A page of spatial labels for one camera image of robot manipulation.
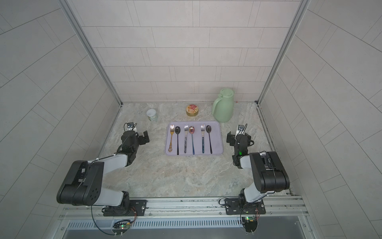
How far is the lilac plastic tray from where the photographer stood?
93 centimetres

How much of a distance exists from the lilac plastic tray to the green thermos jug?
109 mm

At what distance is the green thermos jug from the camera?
923 mm
